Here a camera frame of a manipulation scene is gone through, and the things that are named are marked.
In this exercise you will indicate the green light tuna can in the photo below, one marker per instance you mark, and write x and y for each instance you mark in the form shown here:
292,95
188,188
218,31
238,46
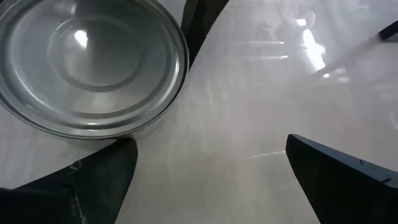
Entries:
93,62

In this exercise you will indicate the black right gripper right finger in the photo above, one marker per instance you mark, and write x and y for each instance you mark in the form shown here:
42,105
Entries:
348,193

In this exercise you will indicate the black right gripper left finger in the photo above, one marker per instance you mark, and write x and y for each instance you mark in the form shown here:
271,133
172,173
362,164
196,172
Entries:
77,193

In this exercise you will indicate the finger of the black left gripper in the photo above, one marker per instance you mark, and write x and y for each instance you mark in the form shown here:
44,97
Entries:
199,21

